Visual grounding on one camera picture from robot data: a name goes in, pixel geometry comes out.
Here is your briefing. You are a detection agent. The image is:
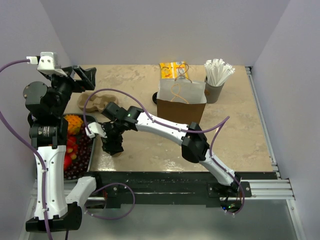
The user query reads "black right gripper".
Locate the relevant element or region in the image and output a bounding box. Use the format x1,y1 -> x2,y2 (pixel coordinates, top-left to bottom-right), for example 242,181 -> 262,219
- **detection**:
99,119 -> 126,155

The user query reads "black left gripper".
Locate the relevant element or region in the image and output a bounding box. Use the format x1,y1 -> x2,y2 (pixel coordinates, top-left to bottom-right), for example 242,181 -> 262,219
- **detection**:
45,64 -> 96,116

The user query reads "brown paper cup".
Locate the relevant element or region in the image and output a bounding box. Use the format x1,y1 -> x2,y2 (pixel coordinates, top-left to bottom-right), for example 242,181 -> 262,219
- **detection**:
112,152 -> 122,158

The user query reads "brown paper bag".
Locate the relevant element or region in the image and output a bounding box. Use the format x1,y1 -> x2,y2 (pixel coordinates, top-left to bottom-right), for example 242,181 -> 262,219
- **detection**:
156,77 -> 207,124

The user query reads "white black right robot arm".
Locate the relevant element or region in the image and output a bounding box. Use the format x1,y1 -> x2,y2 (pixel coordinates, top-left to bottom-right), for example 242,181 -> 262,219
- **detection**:
98,102 -> 241,197

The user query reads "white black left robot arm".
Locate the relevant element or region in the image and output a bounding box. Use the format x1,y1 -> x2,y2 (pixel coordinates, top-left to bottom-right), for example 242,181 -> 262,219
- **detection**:
23,65 -> 104,233

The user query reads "cardboard cup carrier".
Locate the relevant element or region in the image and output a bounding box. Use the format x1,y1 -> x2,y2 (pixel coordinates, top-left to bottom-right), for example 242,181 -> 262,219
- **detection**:
77,92 -> 119,113

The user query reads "green fruit tray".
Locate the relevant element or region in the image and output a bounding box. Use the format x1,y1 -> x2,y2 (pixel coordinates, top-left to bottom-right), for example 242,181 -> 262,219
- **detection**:
63,113 -> 95,182

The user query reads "purple grapes bunch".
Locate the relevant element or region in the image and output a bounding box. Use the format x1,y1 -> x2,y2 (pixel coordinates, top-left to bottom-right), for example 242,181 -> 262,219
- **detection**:
63,123 -> 93,180

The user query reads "red strawberries cluster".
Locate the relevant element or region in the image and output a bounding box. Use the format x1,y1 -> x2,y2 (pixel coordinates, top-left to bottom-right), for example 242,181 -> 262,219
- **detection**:
64,135 -> 78,160

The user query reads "orange horned melon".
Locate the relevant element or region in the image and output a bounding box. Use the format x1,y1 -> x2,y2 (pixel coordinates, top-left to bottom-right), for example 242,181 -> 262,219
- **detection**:
64,114 -> 84,136

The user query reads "yellow snack bag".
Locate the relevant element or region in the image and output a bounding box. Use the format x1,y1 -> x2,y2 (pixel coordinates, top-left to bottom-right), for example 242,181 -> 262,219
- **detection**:
159,61 -> 189,79

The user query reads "grey straw holder cup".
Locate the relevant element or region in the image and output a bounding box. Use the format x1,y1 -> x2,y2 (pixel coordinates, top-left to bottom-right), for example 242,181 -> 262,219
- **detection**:
204,77 -> 224,104

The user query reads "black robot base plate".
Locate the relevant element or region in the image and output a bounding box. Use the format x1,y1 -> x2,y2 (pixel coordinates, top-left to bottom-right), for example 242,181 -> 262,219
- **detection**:
85,171 -> 252,210

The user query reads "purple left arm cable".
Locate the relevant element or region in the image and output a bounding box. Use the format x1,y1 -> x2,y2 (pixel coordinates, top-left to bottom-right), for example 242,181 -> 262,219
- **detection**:
0,57 -> 136,240

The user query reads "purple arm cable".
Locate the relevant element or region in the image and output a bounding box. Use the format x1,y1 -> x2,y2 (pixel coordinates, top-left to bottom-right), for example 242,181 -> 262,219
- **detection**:
0,57 -> 136,240
82,88 -> 245,215

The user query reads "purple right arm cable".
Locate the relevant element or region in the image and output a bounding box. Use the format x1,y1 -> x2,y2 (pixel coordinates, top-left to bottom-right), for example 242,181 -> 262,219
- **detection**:
82,88 -> 245,215

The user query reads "aluminium frame rail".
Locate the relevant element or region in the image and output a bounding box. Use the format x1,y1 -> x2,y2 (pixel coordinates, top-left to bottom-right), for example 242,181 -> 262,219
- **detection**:
227,179 -> 307,240

